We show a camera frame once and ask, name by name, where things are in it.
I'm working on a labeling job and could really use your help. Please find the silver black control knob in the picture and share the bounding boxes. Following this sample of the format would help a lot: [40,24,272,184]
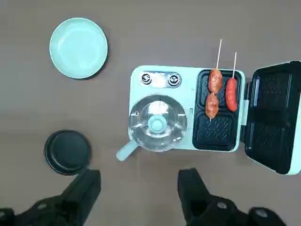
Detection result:
[167,73,182,87]
[140,72,153,85]

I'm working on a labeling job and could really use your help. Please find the two-sausage skewer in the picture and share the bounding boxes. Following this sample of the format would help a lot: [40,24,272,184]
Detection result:
[205,39,223,122]

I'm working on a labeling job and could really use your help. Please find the mint green cooking machine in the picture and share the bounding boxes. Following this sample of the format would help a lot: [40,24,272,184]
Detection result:
[128,60,301,176]

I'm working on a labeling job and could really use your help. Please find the red sausage skewer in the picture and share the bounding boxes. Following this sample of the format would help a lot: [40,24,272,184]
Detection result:
[225,51,238,112]

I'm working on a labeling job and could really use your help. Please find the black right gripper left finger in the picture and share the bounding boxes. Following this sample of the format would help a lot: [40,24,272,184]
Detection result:
[0,169,102,226]

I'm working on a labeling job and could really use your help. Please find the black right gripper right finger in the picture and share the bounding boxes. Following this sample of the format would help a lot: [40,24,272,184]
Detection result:
[177,167,286,226]

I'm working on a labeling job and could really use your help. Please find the mint green plate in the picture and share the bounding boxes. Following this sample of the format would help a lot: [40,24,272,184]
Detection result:
[48,16,109,81]

